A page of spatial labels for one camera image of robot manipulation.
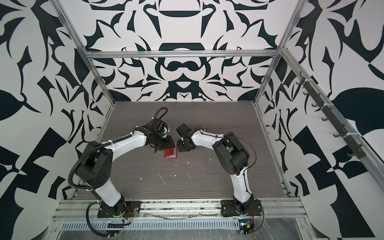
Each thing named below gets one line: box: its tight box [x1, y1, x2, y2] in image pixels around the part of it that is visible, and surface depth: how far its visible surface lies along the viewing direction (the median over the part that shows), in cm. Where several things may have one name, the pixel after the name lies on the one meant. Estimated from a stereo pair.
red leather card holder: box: [164, 144, 179, 160], surface depth 93 cm
